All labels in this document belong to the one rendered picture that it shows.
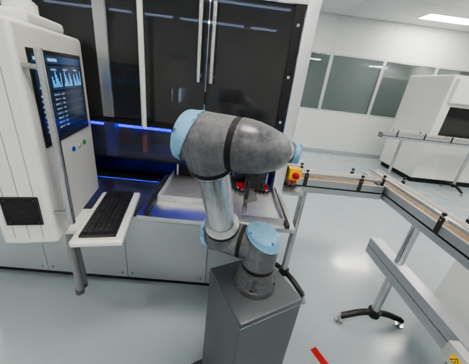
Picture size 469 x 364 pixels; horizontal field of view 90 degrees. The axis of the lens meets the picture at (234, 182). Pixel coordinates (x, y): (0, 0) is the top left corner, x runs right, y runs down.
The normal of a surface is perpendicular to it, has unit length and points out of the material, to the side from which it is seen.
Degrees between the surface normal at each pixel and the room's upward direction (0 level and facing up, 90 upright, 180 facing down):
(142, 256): 90
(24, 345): 0
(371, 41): 90
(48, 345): 0
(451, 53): 90
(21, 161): 90
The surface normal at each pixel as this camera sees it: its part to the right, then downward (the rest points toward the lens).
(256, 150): 0.24, 0.26
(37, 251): 0.00, 0.40
